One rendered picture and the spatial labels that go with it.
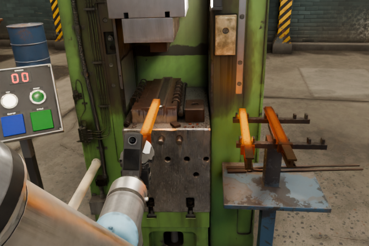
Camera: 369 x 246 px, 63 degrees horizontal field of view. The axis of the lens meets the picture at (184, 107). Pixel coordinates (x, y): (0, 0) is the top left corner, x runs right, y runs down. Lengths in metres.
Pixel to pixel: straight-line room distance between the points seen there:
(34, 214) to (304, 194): 1.14
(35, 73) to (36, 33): 4.46
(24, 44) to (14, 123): 4.52
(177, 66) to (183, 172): 0.65
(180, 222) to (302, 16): 6.10
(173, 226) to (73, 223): 1.27
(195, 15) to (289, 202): 1.03
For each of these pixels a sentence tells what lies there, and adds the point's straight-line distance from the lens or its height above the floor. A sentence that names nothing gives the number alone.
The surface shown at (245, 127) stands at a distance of 1.18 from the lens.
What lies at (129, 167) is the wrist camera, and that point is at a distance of 0.78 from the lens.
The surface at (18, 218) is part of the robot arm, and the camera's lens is 0.30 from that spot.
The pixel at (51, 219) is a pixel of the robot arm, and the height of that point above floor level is 1.29.
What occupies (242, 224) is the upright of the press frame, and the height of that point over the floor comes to 0.19.
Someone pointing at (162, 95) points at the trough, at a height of 0.99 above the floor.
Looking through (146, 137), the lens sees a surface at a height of 1.06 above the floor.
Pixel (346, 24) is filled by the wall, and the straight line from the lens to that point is 7.38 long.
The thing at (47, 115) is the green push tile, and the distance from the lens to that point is 1.30.
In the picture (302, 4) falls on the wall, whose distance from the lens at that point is 7.15.
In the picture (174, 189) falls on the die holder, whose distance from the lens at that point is 1.46.
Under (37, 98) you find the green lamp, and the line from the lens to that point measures 1.32.
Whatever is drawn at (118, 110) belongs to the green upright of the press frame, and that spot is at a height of 0.92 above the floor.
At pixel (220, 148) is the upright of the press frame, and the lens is 1.57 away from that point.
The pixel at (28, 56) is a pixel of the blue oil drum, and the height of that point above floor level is 0.39.
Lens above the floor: 1.49
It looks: 23 degrees down
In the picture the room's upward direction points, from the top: 2 degrees counter-clockwise
